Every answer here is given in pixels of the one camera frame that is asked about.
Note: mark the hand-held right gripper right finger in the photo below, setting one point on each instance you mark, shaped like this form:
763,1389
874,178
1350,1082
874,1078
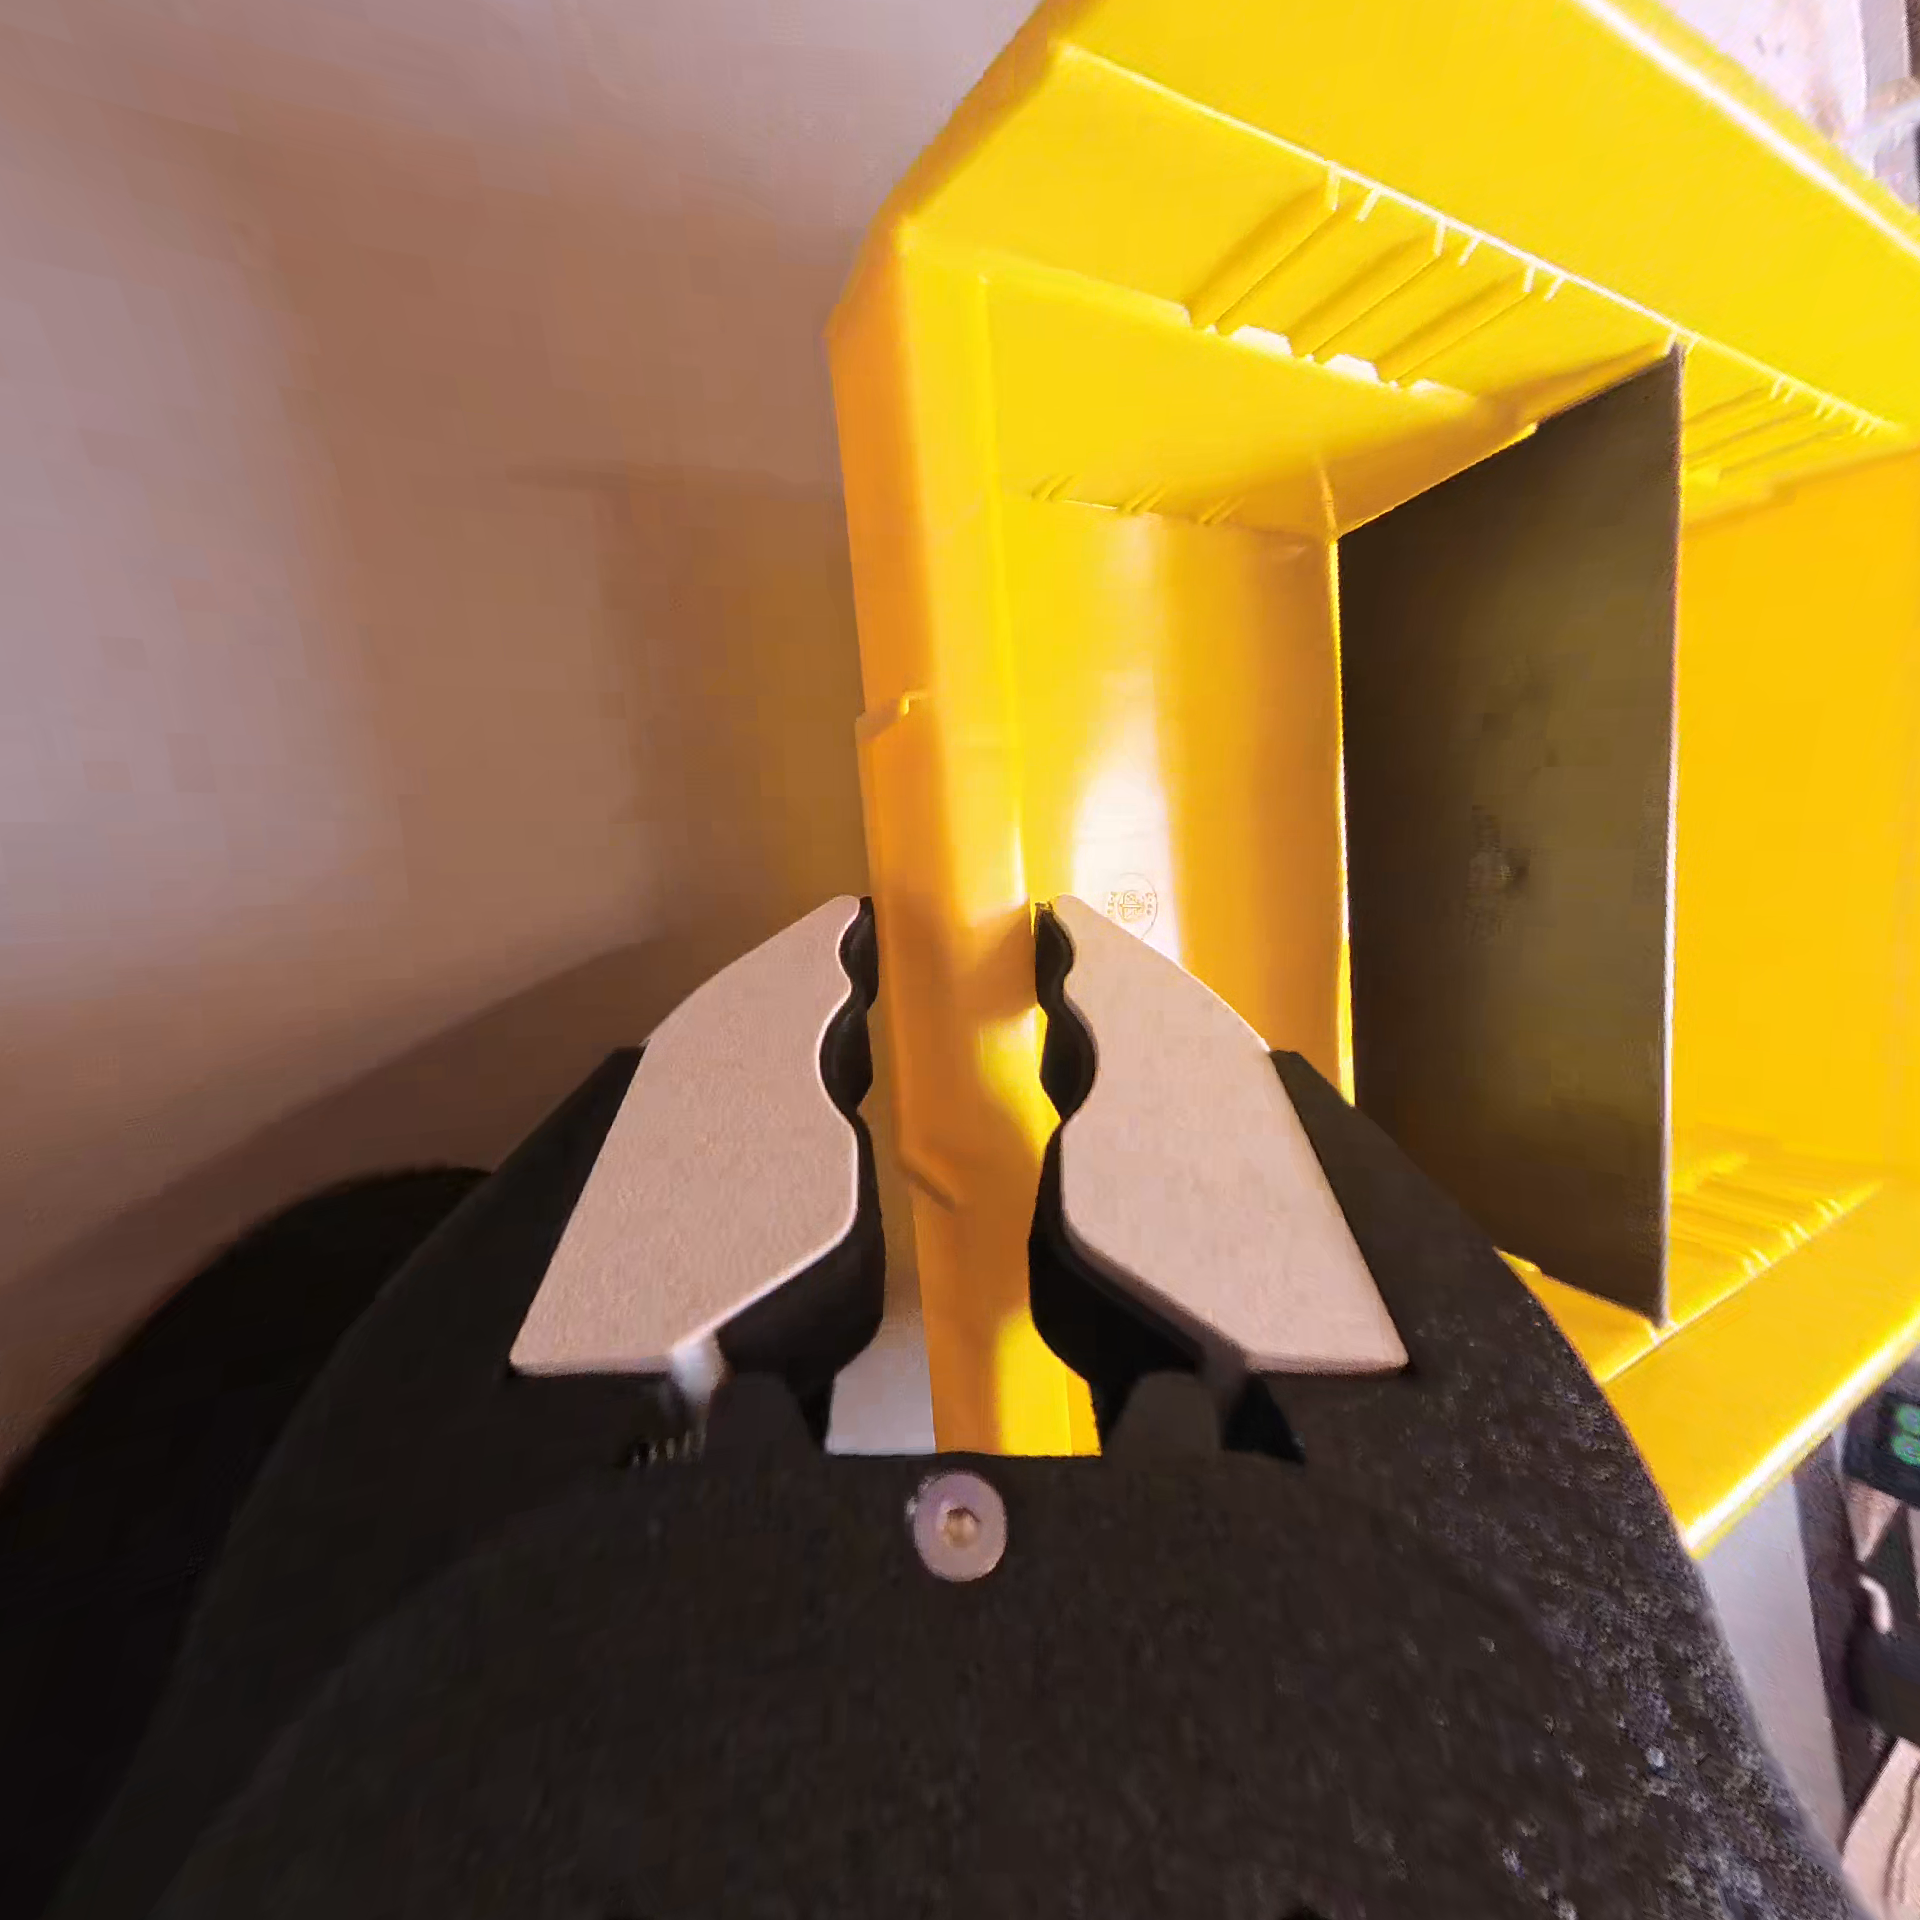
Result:
1185,1186

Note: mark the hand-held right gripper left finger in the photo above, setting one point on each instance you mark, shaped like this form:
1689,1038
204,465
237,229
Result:
721,1171

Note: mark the yellow plastic bin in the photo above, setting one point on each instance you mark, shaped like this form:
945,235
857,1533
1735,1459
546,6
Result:
1109,675

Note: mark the dark grey bin divider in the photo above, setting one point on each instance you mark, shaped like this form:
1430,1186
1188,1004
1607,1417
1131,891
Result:
1500,826

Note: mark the black device with green lights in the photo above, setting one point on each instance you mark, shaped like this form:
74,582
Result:
1887,1436

